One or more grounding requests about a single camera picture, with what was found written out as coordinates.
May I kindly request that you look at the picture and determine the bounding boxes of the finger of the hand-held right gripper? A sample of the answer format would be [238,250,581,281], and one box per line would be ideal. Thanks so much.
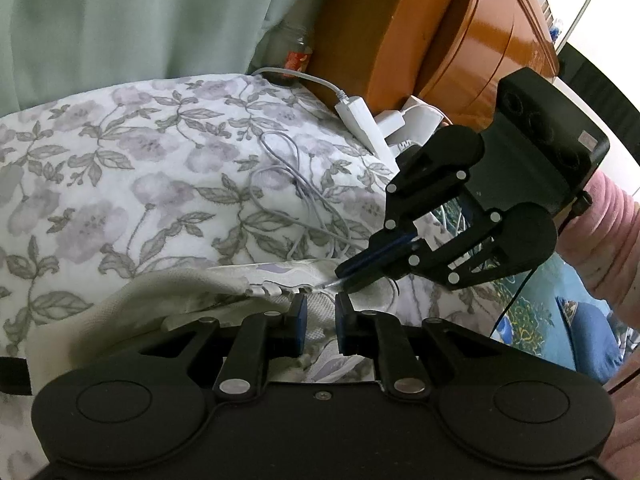
[336,152,471,279]
[345,210,526,293]

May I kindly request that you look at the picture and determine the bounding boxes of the person's pink robe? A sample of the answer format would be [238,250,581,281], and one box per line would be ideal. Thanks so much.
[597,355,640,480]

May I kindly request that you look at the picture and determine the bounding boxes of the thin grey cable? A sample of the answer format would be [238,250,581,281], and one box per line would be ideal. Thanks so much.
[247,130,371,261]

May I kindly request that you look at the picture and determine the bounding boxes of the white and black wardrobe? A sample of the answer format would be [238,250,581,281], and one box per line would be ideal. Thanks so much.
[552,0,640,126]

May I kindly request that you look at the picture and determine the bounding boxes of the pale green curtain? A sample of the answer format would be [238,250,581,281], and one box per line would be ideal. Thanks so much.
[0,0,341,111]

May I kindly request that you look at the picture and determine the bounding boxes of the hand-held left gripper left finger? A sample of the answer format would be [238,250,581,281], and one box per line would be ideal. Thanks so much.
[131,294,308,402]

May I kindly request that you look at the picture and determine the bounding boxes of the dark blue cushion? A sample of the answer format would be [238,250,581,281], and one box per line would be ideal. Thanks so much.
[555,295,623,381]

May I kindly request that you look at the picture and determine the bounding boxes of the blue patterned rug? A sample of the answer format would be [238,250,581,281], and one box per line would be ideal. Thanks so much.
[492,250,640,391]

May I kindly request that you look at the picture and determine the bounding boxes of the white charger plug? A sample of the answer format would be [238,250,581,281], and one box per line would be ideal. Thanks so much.
[375,95,451,146]

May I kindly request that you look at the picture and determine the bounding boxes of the white power cable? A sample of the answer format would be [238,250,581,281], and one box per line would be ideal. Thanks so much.
[250,66,351,108]

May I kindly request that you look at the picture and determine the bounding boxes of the plastic bottle with red label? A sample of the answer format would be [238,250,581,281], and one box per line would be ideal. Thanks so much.
[267,0,326,86]

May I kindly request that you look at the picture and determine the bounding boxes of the grey floral blanket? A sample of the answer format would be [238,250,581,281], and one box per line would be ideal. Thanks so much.
[0,74,501,480]

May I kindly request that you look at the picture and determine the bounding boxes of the white charger cable bundle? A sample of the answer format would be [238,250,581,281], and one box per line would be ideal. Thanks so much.
[435,200,481,261]

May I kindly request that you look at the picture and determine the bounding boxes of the small white and blue bottles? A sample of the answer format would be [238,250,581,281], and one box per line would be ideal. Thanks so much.
[537,0,563,41]

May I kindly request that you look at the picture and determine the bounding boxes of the white power strip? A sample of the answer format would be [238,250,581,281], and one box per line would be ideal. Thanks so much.
[334,96,401,161]

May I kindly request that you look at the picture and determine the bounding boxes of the person's right forearm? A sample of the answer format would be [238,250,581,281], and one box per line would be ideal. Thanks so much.
[560,170,640,331]

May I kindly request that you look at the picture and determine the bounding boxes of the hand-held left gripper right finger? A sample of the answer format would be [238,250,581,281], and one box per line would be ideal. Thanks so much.
[335,293,506,402]

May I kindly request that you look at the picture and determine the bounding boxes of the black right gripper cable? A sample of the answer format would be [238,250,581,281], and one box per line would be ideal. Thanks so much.
[492,192,593,336]

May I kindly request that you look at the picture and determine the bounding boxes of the orange wooden headboard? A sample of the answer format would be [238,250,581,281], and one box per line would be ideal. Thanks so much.
[307,0,561,131]

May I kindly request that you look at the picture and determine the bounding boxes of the white fabric shoe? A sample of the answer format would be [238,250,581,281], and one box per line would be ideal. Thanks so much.
[0,259,401,396]

